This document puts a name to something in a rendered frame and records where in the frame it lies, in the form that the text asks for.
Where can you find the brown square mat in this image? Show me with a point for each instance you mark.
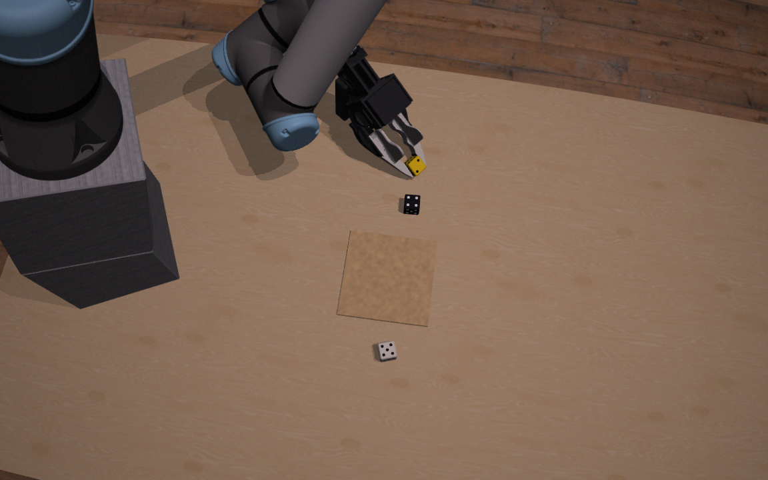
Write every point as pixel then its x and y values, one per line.
pixel 388 278

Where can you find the yellow die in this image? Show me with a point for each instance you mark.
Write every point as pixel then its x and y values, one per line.
pixel 415 165

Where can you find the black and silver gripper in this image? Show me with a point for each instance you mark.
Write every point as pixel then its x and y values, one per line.
pixel 385 100

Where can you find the grey die with black pips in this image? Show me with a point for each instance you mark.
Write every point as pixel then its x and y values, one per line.
pixel 387 351

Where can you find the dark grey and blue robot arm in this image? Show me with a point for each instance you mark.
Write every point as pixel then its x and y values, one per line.
pixel 60 117

